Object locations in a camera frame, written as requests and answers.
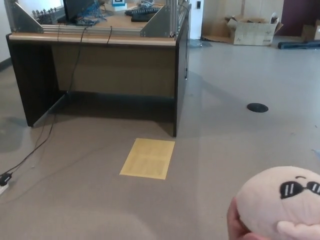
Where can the yellow paper sheet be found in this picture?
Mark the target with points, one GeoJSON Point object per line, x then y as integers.
{"type": "Point", "coordinates": [147, 160]}

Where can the black wall switch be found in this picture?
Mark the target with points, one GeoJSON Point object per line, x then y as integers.
{"type": "Point", "coordinates": [198, 5]}

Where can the small closed cardboard box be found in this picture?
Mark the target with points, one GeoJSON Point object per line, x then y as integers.
{"type": "Point", "coordinates": [310, 31]}

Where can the black metal bracket row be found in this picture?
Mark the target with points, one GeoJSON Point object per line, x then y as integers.
{"type": "Point", "coordinates": [46, 16]}

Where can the aluminium extrusion frame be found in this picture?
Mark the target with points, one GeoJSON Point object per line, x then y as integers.
{"type": "Point", "coordinates": [27, 25]}

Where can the black monitor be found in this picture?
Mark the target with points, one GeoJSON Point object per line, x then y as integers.
{"type": "Point", "coordinates": [75, 8]}

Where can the pink plush dumpling with sunglasses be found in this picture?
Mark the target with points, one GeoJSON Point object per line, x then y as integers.
{"type": "Point", "coordinates": [262, 200]}

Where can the white power strip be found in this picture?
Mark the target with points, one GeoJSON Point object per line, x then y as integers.
{"type": "Point", "coordinates": [3, 189]}

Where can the dark wooden desk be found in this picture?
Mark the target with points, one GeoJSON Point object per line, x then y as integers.
{"type": "Point", "coordinates": [112, 67]}

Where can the black round floor cover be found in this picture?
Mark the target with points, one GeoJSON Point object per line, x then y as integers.
{"type": "Point", "coordinates": [257, 107]}

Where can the open cardboard box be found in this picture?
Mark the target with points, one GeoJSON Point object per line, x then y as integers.
{"type": "Point", "coordinates": [252, 33]}

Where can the white box with tag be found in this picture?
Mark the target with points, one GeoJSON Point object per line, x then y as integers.
{"type": "Point", "coordinates": [119, 5]}

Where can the black flat case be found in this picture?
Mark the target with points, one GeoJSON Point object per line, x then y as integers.
{"type": "Point", "coordinates": [142, 17]}

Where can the clear plastic wrap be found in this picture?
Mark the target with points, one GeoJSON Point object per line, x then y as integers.
{"type": "Point", "coordinates": [200, 43]}

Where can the black keyboard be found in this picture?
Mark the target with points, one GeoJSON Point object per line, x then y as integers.
{"type": "Point", "coordinates": [142, 10]}

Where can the person's bare hand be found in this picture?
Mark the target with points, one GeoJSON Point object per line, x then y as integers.
{"type": "Point", "coordinates": [235, 227]}

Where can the dark blue foam piece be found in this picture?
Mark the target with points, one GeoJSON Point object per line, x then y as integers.
{"type": "Point", "coordinates": [300, 45]}

